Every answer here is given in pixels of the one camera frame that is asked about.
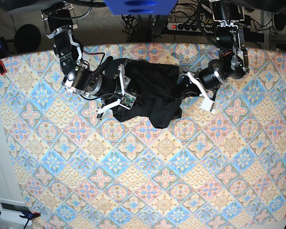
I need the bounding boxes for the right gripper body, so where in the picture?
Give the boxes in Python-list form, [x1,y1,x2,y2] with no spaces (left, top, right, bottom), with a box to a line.
[104,57,140,103]

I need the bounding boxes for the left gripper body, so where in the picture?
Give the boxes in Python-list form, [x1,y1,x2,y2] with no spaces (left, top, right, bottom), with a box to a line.
[174,73,202,99]

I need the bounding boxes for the black t-shirt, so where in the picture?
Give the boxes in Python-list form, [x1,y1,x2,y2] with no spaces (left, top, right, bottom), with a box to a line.
[105,59,182,129]

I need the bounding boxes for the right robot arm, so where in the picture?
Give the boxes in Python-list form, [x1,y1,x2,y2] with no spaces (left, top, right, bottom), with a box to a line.
[0,0,139,106]

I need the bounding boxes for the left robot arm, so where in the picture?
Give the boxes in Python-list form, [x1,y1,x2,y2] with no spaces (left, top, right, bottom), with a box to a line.
[173,0,249,101]

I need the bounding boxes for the white power strip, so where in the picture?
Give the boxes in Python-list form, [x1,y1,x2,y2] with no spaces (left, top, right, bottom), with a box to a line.
[166,22,201,32]

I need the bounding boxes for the patterned colourful tablecloth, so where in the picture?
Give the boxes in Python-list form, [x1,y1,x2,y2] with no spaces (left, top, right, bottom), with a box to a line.
[0,49,286,229]

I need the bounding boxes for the black round stool seat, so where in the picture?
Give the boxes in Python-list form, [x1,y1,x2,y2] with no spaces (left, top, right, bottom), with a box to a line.
[14,24,41,53]

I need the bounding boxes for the blue clamp bottom left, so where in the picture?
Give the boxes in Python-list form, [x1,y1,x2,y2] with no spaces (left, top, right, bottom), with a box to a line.
[0,210,41,226]

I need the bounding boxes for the white box with dark window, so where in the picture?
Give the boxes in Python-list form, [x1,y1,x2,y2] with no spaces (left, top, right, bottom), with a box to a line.
[0,198,30,226]

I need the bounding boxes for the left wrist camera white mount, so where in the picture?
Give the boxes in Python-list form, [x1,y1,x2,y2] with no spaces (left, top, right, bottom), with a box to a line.
[182,71,217,114]

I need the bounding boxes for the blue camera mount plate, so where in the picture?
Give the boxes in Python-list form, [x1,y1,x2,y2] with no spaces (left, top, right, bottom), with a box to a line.
[103,0,177,16]

